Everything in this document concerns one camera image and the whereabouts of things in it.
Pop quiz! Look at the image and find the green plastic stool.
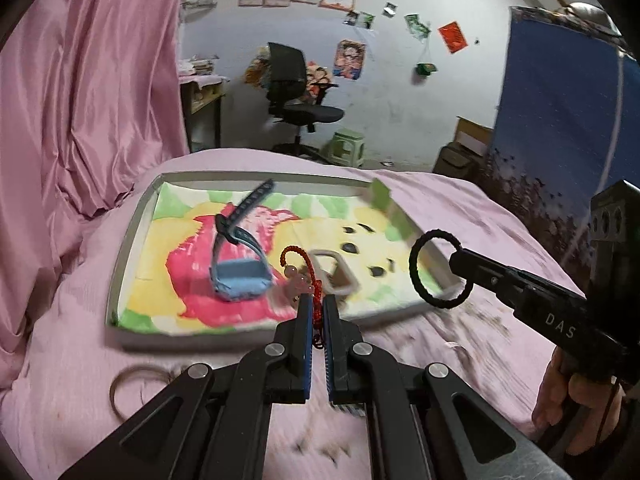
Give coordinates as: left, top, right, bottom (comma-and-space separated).
319, 129, 366, 167

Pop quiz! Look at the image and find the blue printed curtain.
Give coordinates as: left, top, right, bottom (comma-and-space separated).
479, 5, 640, 292

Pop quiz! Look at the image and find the stack of papers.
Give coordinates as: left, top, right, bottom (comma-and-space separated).
177, 54, 221, 79

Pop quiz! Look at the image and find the black office chair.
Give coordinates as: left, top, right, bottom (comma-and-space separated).
264, 42, 346, 159

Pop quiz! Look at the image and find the red beaded string bracelet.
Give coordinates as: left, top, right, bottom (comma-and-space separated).
278, 245, 327, 352

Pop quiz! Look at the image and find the grey round lamp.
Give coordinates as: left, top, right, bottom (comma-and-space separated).
564, 2, 624, 42

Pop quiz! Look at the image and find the light cardboard box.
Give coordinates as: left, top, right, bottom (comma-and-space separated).
454, 116, 496, 159

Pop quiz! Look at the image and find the red paper square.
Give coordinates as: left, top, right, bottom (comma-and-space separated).
437, 20, 467, 55

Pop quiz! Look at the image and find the large green wall photo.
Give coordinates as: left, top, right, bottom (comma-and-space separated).
404, 13, 431, 39

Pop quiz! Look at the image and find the thin brown hair band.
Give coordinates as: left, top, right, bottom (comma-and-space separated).
109, 365, 177, 419

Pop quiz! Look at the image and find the black braided ring bracelet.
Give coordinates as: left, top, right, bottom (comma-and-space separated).
408, 229, 475, 310

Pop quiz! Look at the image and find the colourful cartoon printed cloth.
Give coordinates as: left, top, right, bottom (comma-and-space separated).
117, 182, 447, 336

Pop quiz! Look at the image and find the blue wristwatch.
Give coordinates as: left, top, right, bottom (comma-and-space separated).
208, 178, 276, 303

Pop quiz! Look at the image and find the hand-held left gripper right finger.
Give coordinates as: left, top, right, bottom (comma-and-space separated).
322, 294, 573, 480

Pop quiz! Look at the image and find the dark cardboard box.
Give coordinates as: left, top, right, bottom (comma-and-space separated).
432, 144, 481, 179

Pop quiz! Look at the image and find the wooden desk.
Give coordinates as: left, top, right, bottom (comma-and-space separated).
178, 73, 231, 154

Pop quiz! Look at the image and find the cartoon wall poster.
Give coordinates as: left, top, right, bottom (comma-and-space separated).
332, 39, 367, 81

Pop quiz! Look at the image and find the orange cartoon poster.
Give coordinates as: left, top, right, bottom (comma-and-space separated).
304, 61, 334, 104

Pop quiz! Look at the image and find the pink satin curtain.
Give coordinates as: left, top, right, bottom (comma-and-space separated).
0, 0, 194, 363

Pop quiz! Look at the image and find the grey cardboard box tray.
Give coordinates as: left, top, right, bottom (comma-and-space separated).
104, 172, 469, 349

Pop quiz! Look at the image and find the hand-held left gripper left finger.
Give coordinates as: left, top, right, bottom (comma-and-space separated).
57, 297, 316, 480

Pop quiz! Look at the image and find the white curtain pole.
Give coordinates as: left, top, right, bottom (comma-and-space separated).
599, 42, 630, 192

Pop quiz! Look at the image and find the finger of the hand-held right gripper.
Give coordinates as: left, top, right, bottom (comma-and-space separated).
448, 248, 532, 312

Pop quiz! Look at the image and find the person's right hand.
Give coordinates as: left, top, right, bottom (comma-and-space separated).
532, 349, 626, 454

